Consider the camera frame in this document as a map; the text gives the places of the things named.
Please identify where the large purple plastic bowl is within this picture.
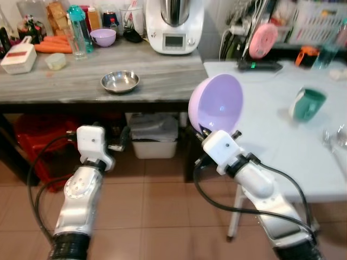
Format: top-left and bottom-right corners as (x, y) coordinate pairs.
(188, 74), (244, 137)

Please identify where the white plastic storage bin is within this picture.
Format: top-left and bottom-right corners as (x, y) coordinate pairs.
(126, 113), (179, 159)

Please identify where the stainless steel bowl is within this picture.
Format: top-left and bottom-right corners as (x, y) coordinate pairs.
(101, 70), (140, 94)

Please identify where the black flat device green light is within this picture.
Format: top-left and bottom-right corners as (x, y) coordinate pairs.
(237, 60), (284, 73)

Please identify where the red plastic crate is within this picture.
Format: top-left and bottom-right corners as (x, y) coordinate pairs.
(14, 114), (81, 182)

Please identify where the green ceramic mug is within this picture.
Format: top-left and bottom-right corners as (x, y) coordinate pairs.
(289, 88), (327, 123)

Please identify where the white table leg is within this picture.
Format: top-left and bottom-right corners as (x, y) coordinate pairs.
(227, 184), (246, 242)

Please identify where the metal fork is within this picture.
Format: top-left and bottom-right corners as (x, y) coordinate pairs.
(323, 130), (335, 153)

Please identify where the pink round fan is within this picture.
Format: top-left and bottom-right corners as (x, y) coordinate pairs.
(249, 23), (279, 59)

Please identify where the metal spoon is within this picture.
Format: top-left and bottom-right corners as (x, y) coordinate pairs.
(335, 125), (347, 150)

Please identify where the orange black tool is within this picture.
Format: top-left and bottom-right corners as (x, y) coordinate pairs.
(295, 45), (319, 68)

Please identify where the small purple bowl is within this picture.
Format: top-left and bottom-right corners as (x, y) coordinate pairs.
(90, 28), (117, 48)

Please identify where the orange carrot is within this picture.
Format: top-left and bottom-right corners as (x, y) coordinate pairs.
(34, 43), (74, 54)
(42, 36), (71, 44)

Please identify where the clear bottle teal lid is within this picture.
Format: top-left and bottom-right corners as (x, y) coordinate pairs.
(67, 5), (94, 60)

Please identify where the white kitchen food processor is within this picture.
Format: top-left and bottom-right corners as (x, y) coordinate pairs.
(145, 0), (205, 55)

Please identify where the blue translucent drinking bottle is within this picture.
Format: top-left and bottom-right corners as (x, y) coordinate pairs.
(313, 19), (347, 70)

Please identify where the glass jar dark lid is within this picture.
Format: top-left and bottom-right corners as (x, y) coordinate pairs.
(101, 5), (121, 30)

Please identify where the orange sauce bottle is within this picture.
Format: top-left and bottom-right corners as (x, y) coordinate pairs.
(87, 6), (102, 31)

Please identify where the white plastic basket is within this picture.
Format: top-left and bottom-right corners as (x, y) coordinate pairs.
(287, 0), (347, 45)

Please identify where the brown snack bag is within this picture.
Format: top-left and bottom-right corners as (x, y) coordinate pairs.
(46, 0), (69, 36)

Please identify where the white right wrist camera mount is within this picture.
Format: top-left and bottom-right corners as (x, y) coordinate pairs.
(202, 130), (246, 176)

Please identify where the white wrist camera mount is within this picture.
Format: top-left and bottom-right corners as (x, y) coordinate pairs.
(202, 130), (246, 176)
(76, 125), (116, 172)

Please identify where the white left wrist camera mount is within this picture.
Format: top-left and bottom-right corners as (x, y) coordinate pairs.
(76, 125), (116, 172)

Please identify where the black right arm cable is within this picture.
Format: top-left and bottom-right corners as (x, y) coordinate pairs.
(193, 156), (318, 242)

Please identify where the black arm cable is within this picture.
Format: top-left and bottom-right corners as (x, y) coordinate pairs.
(193, 156), (318, 242)
(27, 134), (82, 242)

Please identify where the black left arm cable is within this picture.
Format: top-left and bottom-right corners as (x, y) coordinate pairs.
(27, 134), (82, 242)

